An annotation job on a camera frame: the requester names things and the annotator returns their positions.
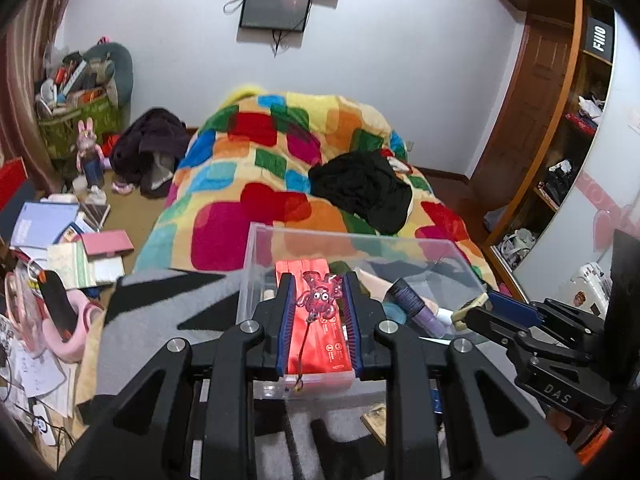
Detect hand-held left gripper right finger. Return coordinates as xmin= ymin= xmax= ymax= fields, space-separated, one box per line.
xmin=342 ymin=270 xmax=586 ymax=480

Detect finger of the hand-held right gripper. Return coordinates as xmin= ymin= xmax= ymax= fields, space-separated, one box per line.
xmin=459 ymin=306 xmax=533 ymax=353
xmin=487 ymin=291 xmax=542 ymax=330

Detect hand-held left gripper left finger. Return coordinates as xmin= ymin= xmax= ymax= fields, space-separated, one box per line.
xmin=57 ymin=272 xmax=297 ymax=480

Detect red carton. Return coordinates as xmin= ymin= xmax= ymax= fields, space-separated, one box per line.
xmin=274 ymin=259 xmax=357 ymax=391

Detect red cartoon charm with cord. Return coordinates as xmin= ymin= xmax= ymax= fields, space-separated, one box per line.
xmin=292 ymin=270 xmax=347 ymax=393

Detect beige tube with white cap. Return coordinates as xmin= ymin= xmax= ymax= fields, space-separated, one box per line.
xmin=356 ymin=267 xmax=396 ymax=303

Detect purple bottle with black cap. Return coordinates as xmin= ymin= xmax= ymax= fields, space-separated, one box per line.
xmin=382 ymin=277 xmax=446 ymax=338

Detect clear plastic storage box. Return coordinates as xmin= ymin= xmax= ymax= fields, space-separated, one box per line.
xmin=236 ymin=222 xmax=493 ymax=401

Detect white shoes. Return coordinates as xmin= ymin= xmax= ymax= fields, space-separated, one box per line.
xmin=500 ymin=228 xmax=538 ymax=256

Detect white bag red emblem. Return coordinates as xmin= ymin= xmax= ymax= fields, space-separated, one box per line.
xmin=557 ymin=262 xmax=613 ymax=316

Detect colourful patchwork blanket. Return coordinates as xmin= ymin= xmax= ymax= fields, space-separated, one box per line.
xmin=134 ymin=85 xmax=496 ymax=301

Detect grey black patterned blanket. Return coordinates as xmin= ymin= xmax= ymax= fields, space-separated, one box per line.
xmin=75 ymin=269 xmax=551 ymax=480

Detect black clothing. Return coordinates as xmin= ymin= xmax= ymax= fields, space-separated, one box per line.
xmin=308 ymin=150 xmax=413 ymax=235

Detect white wardrobe door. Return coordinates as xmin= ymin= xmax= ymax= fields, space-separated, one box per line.
xmin=510 ymin=10 xmax=640 ymax=311

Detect pink flat case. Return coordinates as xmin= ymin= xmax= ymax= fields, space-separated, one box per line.
xmin=81 ymin=230 xmax=135 ymax=261

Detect wooden wardrobe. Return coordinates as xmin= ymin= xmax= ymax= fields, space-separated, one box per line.
xmin=470 ymin=0 xmax=618 ymax=286

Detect green striped notebook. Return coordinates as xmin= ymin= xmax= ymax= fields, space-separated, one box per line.
xmin=47 ymin=242 xmax=96 ymax=291

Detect dark purple clothing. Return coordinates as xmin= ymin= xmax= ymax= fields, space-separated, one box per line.
xmin=110 ymin=107 xmax=191 ymax=198

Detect pink rabbit figure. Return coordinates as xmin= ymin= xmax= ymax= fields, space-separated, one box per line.
xmin=75 ymin=117 xmax=108 ymax=188

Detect blue notebook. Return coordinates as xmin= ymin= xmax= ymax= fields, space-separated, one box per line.
xmin=10 ymin=201 xmax=81 ymax=250

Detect black box white lettering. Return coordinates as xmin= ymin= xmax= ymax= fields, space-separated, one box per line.
xmin=582 ymin=17 xmax=615 ymax=66

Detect dark blue folder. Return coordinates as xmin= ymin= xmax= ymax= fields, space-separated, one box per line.
xmin=0 ymin=180 xmax=38 ymax=246

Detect green storage bag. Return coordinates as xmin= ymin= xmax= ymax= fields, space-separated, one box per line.
xmin=37 ymin=92 xmax=123 ymax=161

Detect grey plush toy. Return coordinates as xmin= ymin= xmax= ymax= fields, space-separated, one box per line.
xmin=82 ymin=41 xmax=135 ymax=108

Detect small black monitor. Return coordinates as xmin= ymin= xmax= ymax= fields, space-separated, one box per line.
xmin=238 ymin=0 xmax=313 ymax=32

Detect striped pink curtain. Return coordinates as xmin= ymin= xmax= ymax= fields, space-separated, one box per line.
xmin=0 ymin=0 xmax=83 ymax=176

